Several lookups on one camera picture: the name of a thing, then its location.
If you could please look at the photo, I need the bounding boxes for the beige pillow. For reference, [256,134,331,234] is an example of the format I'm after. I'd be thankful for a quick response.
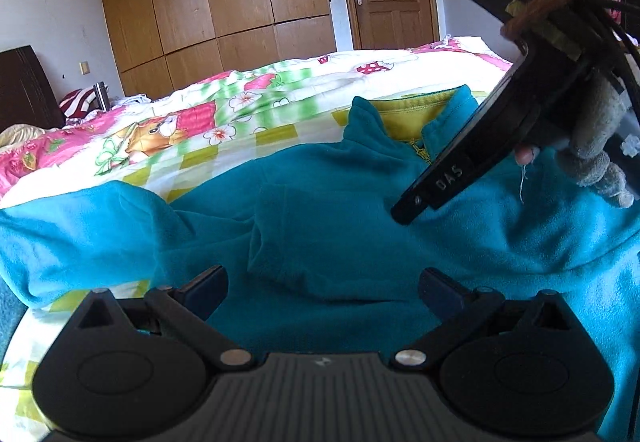
[0,123,51,154]

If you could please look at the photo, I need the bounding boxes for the teal fleece sweater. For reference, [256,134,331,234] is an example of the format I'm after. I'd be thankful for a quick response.
[0,84,640,442]

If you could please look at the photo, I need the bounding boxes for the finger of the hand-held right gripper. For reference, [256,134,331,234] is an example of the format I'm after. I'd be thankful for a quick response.
[391,189,435,226]

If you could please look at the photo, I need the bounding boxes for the red white striped cloth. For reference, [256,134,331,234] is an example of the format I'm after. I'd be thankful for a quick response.
[59,88,108,124]

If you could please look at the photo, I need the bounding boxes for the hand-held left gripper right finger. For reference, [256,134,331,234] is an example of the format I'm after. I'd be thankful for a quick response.
[392,267,576,369]

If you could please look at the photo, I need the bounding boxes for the person's right hand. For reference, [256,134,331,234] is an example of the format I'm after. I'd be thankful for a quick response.
[514,69,636,210]

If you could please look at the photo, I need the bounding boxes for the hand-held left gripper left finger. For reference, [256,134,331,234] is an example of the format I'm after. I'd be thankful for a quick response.
[75,265,252,369]

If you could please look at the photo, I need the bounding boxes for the printed floral bed quilt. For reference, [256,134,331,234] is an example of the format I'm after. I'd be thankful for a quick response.
[0,36,521,442]

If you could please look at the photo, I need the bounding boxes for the dark wooden headboard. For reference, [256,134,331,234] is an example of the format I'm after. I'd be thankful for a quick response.
[0,45,66,133]

